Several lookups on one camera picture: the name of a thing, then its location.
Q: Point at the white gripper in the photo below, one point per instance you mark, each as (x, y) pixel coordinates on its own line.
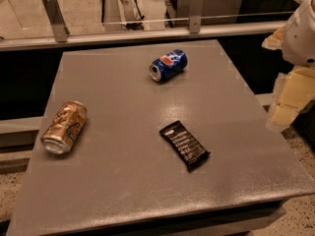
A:
(301, 38)

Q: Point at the orange soda can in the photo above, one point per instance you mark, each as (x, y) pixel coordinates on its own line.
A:
(65, 127)

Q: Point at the blue Pepsi can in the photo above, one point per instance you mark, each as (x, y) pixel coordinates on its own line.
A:
(168, 65)

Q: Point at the black snack bar wrapper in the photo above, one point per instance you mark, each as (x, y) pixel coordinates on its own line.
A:
(188, 148)

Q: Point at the horizontal metal rail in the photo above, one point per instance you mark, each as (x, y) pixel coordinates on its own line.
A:
(126, 37)

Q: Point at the right metal rail bracket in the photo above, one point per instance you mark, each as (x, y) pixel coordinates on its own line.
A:
(195, 15)

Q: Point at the metal rail bracket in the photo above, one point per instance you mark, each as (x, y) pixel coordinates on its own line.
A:
(195, 15)
(54, 15)

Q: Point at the left metal rail bracket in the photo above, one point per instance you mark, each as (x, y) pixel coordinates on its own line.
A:
(54, 15)

